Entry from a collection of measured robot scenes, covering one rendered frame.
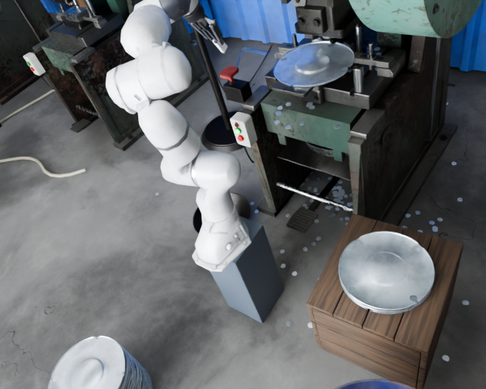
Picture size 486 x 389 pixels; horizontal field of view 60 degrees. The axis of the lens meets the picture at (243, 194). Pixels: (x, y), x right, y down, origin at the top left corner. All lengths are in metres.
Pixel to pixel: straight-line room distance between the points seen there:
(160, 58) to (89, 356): 1.13
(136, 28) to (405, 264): 1.04
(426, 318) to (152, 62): 1.04
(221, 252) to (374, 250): 0.51
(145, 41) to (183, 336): 1.24
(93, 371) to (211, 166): 0.89
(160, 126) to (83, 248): 1.50
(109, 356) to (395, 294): 1.02
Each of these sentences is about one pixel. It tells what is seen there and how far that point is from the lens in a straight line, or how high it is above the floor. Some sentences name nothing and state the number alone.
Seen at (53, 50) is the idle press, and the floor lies 0.64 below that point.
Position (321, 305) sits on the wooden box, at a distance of 1.42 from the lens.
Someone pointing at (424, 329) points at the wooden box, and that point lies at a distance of 1.39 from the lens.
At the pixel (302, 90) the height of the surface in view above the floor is 0.78.
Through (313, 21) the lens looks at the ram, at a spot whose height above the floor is 0.94.
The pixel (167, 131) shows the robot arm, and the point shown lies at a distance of 1.07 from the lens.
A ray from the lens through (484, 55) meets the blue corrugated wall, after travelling 2.86.
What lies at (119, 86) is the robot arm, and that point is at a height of 1.13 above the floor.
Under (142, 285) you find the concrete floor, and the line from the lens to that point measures 2.12.
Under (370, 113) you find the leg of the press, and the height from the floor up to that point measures 0.64.
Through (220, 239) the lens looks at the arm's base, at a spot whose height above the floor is 0.54.
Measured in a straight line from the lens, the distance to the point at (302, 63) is 1.61.
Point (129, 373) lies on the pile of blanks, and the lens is 1.70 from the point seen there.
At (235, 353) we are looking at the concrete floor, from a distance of 1.80.
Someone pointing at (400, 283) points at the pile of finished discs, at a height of 0.38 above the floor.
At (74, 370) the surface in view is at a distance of 1.76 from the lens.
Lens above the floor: 1.60
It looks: 45 degrees down
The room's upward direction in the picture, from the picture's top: 20 degrees counter-clockwise
